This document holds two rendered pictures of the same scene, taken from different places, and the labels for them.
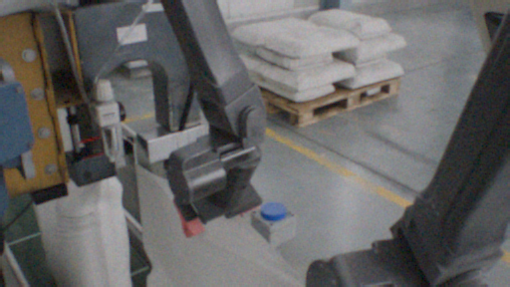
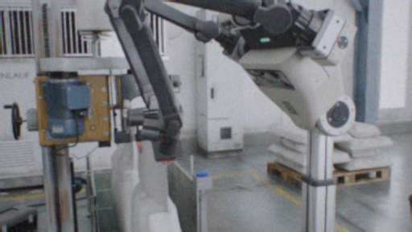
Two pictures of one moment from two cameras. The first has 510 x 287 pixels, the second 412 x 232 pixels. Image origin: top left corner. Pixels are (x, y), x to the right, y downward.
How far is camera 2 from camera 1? 1.03 m
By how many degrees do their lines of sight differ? 26
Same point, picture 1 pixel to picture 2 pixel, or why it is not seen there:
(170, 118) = not seen: hidden behind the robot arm
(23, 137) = (88, 102)
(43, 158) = (103, 129)
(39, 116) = (104, 112)
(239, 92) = (149, 89)
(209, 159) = (138, 112)
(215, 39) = (142, 72)
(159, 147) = not seen: hidden behind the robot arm
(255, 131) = (154, 103)
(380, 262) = (156, 122)
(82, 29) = (123, 82)
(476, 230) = (162, 100)
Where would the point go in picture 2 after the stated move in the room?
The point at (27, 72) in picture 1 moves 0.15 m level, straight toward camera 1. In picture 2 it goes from (102, 95) to (96, 98)
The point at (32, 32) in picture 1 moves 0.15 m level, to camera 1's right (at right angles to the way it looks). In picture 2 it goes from (106, 81) to (134, 81)
